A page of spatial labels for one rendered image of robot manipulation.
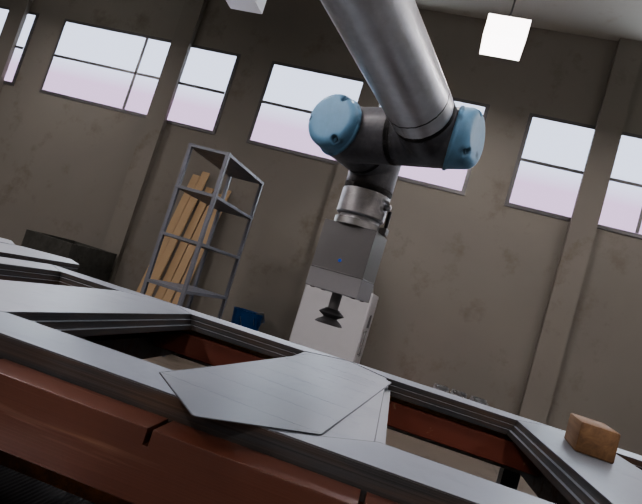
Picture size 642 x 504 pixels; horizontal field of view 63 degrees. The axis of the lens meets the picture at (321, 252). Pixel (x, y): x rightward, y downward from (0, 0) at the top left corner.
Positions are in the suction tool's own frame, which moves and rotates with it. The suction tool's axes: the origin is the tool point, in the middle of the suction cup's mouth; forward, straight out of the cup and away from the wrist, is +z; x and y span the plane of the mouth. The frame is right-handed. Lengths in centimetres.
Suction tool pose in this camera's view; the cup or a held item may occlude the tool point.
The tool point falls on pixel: (328, 324)
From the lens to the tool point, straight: 80.2
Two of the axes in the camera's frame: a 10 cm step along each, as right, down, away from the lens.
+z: -2.9, 9.5, -0.7
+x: -3.6, -1.8, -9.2
